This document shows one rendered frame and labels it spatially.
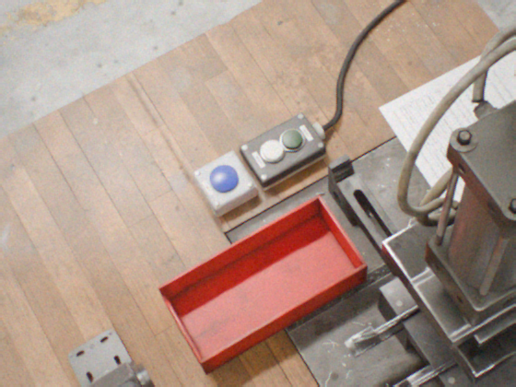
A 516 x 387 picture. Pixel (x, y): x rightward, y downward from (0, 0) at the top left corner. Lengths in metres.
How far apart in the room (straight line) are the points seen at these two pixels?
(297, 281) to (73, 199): 0.34
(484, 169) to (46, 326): 0.79
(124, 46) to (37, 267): 1.27
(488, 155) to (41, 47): 1.99
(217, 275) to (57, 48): 1.37
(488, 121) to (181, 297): 0.69
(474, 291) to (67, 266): 0.65
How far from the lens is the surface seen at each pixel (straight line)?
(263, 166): 1.55
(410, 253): 1.27
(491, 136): 0.93
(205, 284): 1.52
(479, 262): 1.06
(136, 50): 2.75
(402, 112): 1.61
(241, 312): 1.50
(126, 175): 1.60
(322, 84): 1.64
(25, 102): 2.74
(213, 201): 1.53
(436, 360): 1.40
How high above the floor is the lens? 2.33
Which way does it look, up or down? 66 degrees down
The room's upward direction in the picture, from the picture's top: 9 degrees counter-clockwise
